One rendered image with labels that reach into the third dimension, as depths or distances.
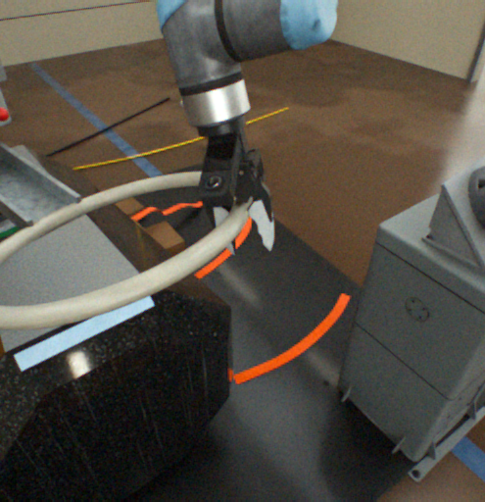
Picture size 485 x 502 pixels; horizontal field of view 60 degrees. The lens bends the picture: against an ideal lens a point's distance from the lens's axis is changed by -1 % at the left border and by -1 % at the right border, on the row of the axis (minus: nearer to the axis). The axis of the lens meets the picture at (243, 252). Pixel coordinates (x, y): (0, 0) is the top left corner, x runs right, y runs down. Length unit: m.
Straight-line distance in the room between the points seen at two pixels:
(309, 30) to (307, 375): 1.56
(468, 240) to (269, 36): 0.82
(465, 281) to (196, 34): 0.89
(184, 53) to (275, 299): 1.71
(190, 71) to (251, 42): 0.09
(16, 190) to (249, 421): 1.19
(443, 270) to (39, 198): 1.01
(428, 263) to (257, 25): 0.86
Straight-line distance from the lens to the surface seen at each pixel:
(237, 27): 0.55
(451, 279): 1.22
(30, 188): 1.10
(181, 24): 0.59
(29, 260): 1.25
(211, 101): 0.59
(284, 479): 1.69
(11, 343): 1.06
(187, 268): 0.54
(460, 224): 1.20
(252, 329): 2.03
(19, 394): 1.08
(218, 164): 0.59
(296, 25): 0.53
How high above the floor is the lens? 1.58
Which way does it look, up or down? 40 degrees down
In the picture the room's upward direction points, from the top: straight up
